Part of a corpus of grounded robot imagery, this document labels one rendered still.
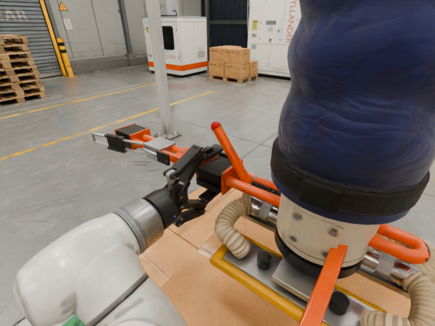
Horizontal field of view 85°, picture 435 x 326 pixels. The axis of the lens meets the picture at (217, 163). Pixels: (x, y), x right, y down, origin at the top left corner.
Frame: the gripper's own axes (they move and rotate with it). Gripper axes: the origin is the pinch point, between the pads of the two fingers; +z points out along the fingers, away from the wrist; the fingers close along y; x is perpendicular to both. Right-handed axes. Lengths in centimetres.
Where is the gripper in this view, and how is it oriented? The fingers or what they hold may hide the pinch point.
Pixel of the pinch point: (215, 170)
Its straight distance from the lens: 59.2
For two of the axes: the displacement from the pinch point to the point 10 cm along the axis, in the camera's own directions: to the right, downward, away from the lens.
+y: 0.0, 8.6, 5.1
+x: 8.0, 3.1, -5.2
